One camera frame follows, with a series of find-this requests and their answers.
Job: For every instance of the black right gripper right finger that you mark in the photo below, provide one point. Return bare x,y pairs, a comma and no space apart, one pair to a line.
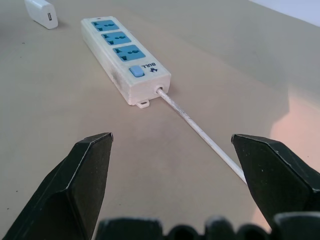
270,175

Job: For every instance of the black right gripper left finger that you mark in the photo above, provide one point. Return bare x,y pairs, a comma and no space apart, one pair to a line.
62,190

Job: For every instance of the white power strip blue sockets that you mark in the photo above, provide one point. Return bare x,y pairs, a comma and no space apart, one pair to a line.
125,60

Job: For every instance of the white USB charger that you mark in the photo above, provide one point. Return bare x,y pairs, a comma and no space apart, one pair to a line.
42,12

